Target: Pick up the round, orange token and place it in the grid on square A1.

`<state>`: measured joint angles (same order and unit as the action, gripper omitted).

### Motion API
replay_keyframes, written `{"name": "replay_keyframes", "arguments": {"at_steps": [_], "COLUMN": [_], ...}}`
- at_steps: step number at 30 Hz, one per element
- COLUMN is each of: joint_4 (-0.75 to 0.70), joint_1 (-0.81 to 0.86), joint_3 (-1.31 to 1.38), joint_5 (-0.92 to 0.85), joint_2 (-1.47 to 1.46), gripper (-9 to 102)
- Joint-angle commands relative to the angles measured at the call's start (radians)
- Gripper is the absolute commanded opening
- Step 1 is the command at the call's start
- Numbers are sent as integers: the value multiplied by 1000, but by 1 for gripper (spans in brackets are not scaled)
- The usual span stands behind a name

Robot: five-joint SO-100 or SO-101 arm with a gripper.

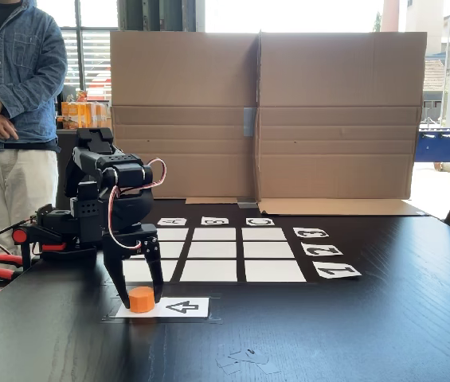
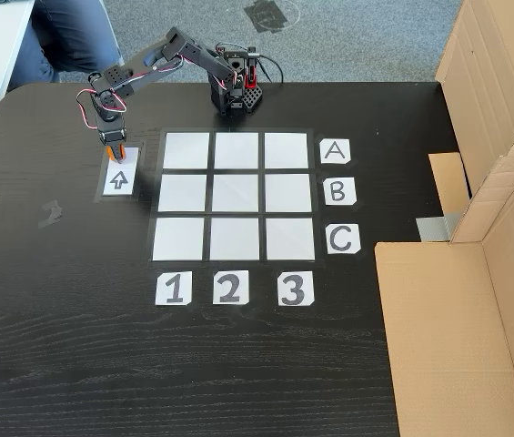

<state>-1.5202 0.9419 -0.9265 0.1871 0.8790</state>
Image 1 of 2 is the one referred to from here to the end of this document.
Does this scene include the red black clamp with knob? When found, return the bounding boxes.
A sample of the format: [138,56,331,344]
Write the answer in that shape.
[11,225,67,272]

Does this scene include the white red servo cable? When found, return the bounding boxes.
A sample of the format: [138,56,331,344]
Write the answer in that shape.
[107,158,167,251]

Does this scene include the paper sheet letter A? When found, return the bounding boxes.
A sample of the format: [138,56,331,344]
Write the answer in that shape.
[156,216,188,227]

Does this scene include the round orange token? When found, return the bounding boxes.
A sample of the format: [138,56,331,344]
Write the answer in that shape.
[127,286,156,314]

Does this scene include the blue foosball table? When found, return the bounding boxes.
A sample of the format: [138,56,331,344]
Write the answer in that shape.
[415,127,450,182]

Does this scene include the paper sheet number 1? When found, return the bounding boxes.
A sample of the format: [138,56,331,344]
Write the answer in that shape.
[312,261,362,280]

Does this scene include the grey tape strip on cardboard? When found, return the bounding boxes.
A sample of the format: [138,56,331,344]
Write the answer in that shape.
[242,106,257,138]

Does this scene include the clear tape scraps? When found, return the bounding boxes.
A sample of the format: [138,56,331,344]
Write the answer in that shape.
[215,348,282,376]

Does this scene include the brown cardboard box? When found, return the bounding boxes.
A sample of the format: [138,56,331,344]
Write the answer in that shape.
[256,30,429,217]
[108,30,260,205]

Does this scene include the paper sheet number 3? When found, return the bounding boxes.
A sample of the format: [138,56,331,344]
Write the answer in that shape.
[292,227,330,239]

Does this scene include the dark cabinet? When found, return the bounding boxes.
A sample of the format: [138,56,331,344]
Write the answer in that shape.
[56,127,78,200]

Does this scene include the person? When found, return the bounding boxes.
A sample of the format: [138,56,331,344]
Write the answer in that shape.
[0,0,68,259]

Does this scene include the white arrow paper sheet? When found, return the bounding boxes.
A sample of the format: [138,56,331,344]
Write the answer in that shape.
[115,297,210,318]

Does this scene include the person's right hand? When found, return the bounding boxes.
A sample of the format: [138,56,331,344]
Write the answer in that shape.
[0,117,20,141]

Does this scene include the orange white carton pack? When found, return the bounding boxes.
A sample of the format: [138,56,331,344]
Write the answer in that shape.
[60,101,111,131]

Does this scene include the paper sheet number 2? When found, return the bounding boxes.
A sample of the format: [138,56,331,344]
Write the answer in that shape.
[300,242,344,257]

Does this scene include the nine-square white grid sheet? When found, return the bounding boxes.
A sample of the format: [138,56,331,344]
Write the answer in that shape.
[108,226,308,284]

